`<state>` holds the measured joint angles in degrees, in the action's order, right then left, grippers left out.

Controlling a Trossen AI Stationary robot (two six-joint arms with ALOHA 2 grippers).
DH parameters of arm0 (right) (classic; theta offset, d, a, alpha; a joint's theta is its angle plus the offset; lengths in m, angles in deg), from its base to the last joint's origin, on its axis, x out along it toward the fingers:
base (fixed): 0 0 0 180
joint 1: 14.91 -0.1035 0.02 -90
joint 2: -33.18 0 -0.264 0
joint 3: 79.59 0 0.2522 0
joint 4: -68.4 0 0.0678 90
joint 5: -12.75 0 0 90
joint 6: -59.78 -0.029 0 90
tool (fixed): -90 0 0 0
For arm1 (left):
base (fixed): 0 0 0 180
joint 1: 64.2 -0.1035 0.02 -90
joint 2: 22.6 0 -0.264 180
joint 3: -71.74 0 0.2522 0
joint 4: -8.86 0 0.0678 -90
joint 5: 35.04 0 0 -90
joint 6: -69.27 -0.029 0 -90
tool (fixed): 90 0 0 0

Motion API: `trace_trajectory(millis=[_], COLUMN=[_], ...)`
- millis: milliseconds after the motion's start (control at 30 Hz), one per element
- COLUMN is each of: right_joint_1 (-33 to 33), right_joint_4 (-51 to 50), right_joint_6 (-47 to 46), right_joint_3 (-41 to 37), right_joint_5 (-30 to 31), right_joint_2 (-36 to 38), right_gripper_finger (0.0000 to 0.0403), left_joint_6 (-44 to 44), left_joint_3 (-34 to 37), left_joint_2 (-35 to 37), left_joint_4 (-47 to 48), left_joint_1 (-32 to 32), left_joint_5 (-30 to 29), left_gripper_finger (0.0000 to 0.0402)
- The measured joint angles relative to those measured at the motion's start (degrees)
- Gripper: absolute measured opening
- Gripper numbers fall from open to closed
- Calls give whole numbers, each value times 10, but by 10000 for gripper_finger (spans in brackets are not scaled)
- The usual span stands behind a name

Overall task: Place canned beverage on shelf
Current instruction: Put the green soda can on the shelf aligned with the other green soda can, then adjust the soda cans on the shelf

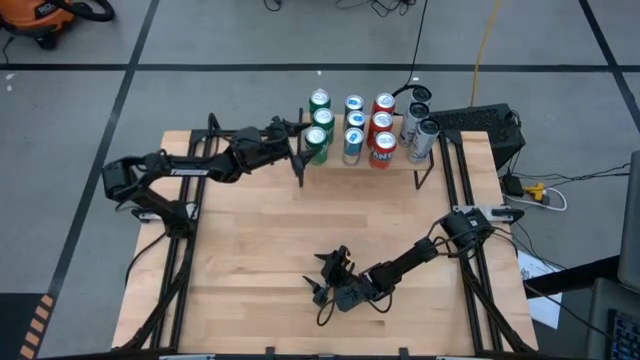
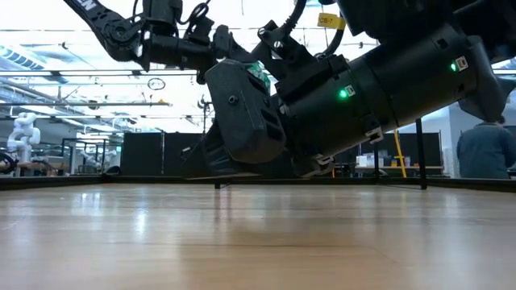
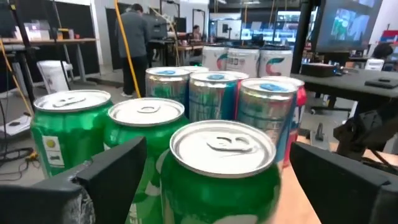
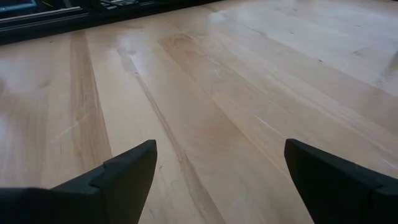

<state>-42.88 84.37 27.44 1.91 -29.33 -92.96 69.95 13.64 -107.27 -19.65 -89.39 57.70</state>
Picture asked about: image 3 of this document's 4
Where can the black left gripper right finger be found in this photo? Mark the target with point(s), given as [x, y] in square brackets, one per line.
[348, 196]

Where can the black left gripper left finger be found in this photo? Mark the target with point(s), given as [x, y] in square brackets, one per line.
[46, 205]

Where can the green Sprite can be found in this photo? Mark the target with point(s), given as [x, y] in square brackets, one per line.
[146, 133]
[71, 137]
[217, 193]

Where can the person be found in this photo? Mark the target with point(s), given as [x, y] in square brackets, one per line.
[133, 37]
[382, 51]
[196, 31]

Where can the black metal post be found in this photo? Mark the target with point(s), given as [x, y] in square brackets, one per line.
[301, 37]

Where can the wooden desk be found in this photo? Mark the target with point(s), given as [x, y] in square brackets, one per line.
[46, 40]

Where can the black box device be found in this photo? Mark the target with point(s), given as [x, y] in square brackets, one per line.
[317, 70]

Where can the large black monitor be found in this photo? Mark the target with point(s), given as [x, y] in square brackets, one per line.
[345, 25]

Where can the black desk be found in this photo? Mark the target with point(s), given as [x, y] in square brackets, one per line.
[348, 84]

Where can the flat black pad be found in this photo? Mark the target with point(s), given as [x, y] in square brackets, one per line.
[384, 83]

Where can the white box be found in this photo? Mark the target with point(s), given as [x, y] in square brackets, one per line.
[374, 64]

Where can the blue silver Red Bull can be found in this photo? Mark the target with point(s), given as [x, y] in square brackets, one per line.
[264, 118]
[211, 99]
[168, 88]

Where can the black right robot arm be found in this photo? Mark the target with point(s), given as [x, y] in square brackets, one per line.
[363, 130]

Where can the white trash bin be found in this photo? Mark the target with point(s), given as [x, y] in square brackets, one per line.
[53, 76]

